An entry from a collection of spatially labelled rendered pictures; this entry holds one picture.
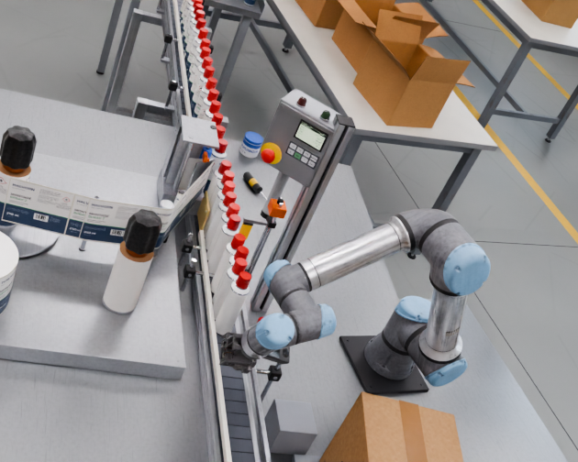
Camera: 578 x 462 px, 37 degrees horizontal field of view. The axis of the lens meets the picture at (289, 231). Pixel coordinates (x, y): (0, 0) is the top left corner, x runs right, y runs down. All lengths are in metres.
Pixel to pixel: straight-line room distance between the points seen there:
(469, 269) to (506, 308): 2.64
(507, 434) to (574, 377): 1.93
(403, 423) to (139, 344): 0.69
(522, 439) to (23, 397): 1.41
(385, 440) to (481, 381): 0.83
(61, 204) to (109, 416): 0.59
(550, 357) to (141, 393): 2.76
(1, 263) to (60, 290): 0.24
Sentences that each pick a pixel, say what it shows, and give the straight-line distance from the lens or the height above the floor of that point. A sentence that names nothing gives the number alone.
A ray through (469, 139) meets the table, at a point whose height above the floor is 0.78.
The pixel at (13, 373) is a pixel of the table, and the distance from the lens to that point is 2.19.
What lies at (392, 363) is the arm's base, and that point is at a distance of 2.53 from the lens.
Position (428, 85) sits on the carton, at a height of 1.00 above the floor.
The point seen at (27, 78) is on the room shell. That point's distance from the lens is 4.86.
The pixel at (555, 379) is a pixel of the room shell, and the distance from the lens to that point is 4.46.
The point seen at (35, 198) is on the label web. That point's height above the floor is 1.02.
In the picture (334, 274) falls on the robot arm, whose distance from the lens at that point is 2.06.
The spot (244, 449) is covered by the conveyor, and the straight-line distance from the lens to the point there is 2.14.
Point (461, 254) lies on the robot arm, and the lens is 2.05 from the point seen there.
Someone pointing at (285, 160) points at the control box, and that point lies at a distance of 2.27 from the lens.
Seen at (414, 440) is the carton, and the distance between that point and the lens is 2.02.
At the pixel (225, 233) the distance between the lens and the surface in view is 2.43.
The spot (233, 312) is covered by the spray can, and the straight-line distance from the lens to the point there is 2.30.
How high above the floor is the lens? 2.48
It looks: 35 degrees down
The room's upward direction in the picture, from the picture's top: 25 degrees clockwise
